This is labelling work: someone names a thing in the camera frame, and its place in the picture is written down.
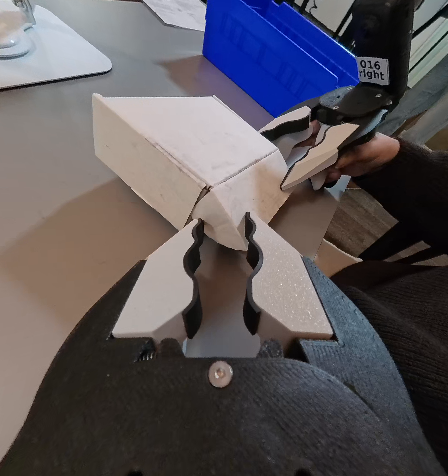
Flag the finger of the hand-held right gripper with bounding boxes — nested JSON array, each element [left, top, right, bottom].
[[258, 106, 316, 170], [280, 123, 360, 192]]

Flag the grey desk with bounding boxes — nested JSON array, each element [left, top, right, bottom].
[[0, 0, 353, 465]]

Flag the white cardboard mailer box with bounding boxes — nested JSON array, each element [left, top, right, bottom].
[[92, 94, 295, 250]]

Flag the person's right hand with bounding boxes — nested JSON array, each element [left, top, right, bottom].
[[322, 133, 401, 189]]

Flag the white blue paper envelope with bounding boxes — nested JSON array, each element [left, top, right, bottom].
[[142, 0, 208, 32]]

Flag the person's leg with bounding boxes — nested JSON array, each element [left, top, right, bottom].
[[315, 238, 363, 276]]

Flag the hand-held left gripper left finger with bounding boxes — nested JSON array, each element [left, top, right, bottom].
[[112, 219, 204, 340]]

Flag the blue plastic bin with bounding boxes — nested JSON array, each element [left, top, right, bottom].
[[203, 0, 360, 117]]

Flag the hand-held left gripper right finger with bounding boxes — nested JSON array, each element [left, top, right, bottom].
[[243, 212, 334, 341]]

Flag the person's right forearm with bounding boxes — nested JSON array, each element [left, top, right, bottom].
[[352, 138, 448, 262]]

